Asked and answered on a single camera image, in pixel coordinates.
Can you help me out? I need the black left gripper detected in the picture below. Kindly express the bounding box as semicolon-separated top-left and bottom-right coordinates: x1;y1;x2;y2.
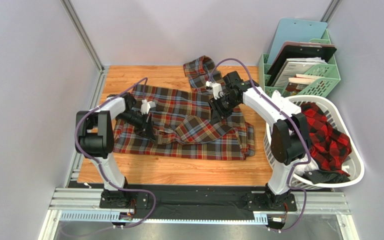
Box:
117;110;157;142

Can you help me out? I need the brown blue red plaid shirt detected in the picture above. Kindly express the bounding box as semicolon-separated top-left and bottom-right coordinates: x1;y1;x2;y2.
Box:
113;56;256;161

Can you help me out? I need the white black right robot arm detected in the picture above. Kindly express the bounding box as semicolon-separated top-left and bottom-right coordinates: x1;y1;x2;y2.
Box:
205;71;311;201

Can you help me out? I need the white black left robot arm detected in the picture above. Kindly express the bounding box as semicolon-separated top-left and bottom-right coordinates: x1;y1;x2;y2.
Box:
74;92;156;192

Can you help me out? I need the red white book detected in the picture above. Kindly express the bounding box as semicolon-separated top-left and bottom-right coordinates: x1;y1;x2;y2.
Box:
282;74;322;97

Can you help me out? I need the white manual booklet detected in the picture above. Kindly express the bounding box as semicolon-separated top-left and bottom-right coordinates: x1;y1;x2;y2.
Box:
270;57;327;88

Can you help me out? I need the pink clipboard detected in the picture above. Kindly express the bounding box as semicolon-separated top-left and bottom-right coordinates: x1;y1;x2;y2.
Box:
280;41;335;51

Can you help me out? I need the white shirt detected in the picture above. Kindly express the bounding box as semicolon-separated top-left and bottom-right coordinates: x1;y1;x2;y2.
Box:
271;90;319;176

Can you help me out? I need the green plastic file organizer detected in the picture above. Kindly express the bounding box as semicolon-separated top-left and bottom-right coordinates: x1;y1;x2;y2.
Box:
258;30;341;97

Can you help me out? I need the light blue clipboard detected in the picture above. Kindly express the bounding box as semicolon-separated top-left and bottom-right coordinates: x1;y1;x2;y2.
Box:
266;18;328;64

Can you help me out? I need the red black checked shirt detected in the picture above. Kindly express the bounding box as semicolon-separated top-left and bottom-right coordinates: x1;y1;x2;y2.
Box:
300;102;352;177

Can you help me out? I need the dark grey garment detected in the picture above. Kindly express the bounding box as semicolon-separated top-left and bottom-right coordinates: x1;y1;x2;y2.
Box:
301;169;351;184

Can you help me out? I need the black clipboard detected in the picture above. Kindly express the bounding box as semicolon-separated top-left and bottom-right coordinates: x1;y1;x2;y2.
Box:
267;43;337;87

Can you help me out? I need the white laundry basket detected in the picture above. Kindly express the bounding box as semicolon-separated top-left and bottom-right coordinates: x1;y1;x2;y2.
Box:
264;95;365;190

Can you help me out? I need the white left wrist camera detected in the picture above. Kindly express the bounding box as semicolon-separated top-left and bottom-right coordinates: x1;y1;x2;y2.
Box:
140;99;156;115

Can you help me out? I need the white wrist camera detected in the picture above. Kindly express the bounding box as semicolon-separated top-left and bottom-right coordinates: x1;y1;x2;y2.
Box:
205;81;225;100
140;99;156;115

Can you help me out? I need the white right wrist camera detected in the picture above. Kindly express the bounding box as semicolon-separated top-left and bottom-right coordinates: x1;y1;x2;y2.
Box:
205;81;225;100

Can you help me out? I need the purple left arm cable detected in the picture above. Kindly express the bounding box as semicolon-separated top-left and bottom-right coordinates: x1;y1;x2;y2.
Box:
74;77;158;230

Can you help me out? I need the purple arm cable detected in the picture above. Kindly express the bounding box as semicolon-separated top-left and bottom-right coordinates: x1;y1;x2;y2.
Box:
74;77;158;230
208;58;312;233

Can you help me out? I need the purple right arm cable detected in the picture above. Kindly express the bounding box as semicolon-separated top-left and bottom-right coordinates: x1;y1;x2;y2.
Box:
208;58;312;233

